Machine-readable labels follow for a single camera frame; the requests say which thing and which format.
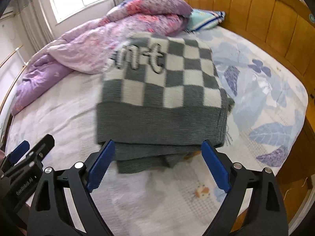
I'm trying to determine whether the grey white checkered sweater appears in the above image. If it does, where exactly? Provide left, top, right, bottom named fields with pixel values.
left=96, top=32, right=234, bottom=174

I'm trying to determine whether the purple floral quilt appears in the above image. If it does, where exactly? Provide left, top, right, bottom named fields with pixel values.
left=11, top=0, right=193, bottom=116

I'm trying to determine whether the white floral bed sheet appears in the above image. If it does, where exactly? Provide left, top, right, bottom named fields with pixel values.
left=6, top=27, right=308, bottom=235

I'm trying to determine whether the beige curtain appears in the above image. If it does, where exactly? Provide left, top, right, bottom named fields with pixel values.
left=14, top=0, right=55, bottom=52

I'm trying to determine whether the wooden bed headboard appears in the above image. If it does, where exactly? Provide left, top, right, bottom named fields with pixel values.
left=184, top=0, right=314, bottom=224

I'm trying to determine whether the teal striped pillow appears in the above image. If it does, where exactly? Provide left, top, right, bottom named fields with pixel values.
left=185, top=9, right=225, bottom=32

